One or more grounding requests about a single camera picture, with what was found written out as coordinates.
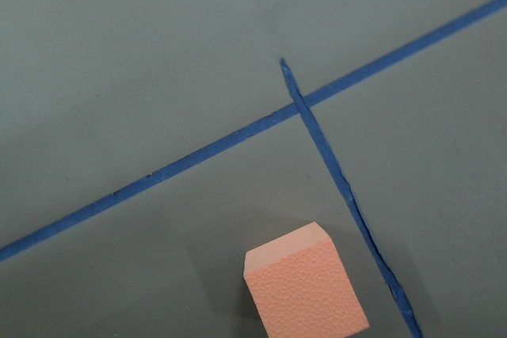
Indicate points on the orange foam block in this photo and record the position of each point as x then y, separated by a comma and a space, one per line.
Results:
301, 288

